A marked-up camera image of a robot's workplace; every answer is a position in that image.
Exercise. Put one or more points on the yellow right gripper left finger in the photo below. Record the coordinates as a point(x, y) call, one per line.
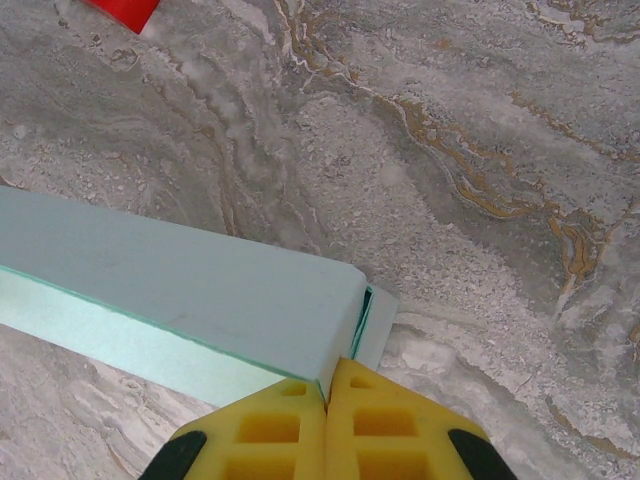
point(310, 450)

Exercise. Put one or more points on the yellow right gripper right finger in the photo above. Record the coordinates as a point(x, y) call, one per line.
point(340, 440)

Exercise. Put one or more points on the mint green paper box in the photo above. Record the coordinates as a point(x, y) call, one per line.
point(200, 280)

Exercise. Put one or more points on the red plastic block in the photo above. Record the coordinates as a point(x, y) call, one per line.
point(127, 10)

